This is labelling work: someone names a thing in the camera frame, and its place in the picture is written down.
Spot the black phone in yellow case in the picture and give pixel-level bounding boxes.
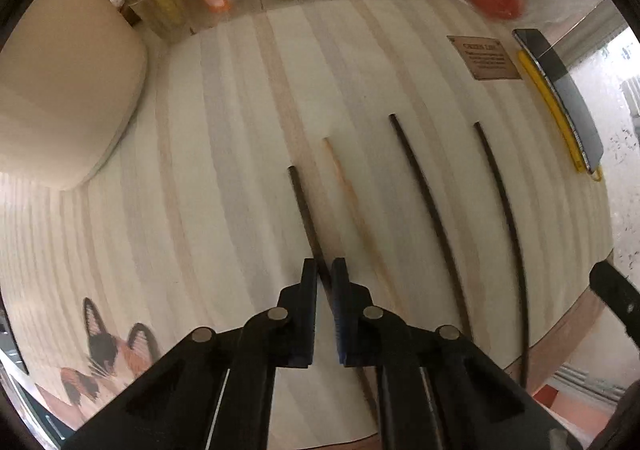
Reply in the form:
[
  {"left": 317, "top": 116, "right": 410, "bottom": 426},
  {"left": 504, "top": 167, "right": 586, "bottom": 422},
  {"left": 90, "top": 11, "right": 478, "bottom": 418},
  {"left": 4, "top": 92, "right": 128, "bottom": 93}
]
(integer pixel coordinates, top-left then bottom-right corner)
[{"left": 512, "top": 28, "right": 606, "bottom": 181}]

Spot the striped cat print tablecloth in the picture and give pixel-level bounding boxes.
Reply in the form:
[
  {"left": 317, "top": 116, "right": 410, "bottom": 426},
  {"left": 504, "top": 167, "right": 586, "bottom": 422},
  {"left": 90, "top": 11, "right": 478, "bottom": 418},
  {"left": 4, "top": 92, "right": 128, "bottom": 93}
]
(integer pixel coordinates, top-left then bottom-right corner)
[{"left": 0, "top": 0, "right": 616, "bottom": 450}]

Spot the light wooden chopstick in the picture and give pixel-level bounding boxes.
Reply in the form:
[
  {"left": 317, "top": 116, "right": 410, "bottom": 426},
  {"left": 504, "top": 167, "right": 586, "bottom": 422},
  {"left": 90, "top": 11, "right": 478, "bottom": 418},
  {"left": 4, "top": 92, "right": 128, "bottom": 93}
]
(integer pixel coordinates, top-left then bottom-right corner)
[{"left": 321, "top": 137, "right": 396, "bottom": 311}]

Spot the dark wooden chopstick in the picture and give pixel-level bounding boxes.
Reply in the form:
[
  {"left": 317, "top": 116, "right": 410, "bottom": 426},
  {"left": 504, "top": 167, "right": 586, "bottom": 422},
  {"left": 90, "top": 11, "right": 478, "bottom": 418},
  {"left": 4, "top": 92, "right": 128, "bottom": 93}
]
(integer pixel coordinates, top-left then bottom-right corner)
[
  {"left": 286, "top": 166, "right": 335, "bottom": 295},
  {"left": 387, "top": 113, "right": 475, "bottom": 338},
  {"left": 472, "top": 122, "right": 531, "bottom": 388}
]

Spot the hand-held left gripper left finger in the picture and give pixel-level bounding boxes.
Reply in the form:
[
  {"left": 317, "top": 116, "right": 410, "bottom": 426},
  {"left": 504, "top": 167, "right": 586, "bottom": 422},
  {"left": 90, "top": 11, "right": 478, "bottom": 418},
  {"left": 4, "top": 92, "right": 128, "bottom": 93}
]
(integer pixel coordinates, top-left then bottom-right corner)
[{"left": 65, "top": 257, "right": 321, "bottom": 450}]

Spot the brown label patch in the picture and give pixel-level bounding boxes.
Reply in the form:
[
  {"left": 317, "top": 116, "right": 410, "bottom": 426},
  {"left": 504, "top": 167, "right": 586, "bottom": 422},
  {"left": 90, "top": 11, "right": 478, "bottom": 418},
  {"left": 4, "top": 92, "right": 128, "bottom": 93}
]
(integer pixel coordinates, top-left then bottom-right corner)
[{"left": 446, "top": 34, "right": 522, "bottom": 80}]

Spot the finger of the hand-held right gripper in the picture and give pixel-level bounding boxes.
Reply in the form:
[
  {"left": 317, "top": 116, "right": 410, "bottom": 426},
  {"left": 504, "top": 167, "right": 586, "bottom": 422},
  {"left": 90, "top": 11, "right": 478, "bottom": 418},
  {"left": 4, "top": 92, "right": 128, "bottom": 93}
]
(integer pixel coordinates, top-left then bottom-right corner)
[{"left": 589, "top": 261, "right": 640, "bottom": 348}]

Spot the cream utensil holder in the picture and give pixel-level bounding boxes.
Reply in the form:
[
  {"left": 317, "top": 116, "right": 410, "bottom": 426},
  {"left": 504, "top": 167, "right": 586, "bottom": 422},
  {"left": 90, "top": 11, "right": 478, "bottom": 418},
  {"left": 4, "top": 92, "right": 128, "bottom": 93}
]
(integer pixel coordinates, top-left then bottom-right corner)
[{"left": 0, "top": 0, "right": 148, "bottom": 191}]

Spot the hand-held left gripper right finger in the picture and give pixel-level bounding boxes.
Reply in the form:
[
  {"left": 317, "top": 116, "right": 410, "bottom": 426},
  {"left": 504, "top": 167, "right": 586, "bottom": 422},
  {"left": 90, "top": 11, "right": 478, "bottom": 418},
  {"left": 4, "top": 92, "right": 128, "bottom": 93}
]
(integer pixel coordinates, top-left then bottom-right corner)
[{"left": 330, "top": 257, "right": 583, "bottom": 450}]

